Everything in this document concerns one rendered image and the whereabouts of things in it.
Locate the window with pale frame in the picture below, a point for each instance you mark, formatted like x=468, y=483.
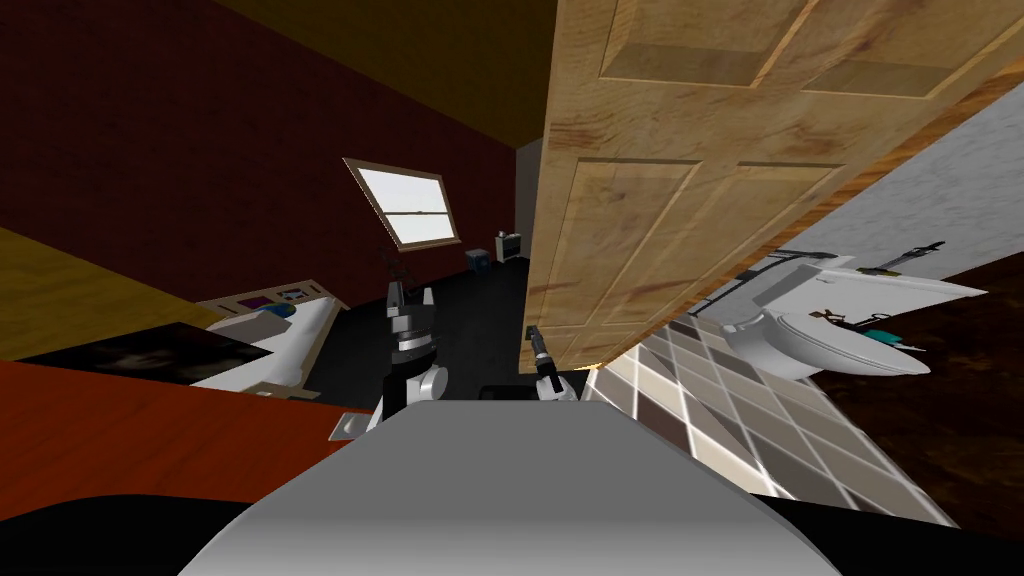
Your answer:
x=410, y=204

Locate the small white cabinet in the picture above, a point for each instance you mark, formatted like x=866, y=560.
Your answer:
x=509, y=246

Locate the light wooden door leaf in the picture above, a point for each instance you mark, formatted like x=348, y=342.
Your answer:
x=640, y=224

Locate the white toilet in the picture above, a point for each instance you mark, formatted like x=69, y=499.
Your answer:
x=816, y=340

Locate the silver metal plate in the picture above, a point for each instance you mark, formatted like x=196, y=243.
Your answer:
x=350, y=426

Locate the reddish brown door leaf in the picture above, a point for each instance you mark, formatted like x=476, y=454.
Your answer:
x=144, y=436

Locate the small blue box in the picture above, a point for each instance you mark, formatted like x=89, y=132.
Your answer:
x=478, y=261

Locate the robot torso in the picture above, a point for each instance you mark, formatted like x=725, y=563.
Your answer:
x=512, y=488

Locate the bed with white sheet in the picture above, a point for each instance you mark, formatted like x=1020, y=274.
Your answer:
x=292, y=340

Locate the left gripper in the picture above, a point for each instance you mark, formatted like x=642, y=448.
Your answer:
x=412, y=324

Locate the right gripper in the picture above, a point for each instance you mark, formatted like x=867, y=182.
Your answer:
x=542, y=352

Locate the dark picture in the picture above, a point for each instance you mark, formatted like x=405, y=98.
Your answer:
x=152, y=354

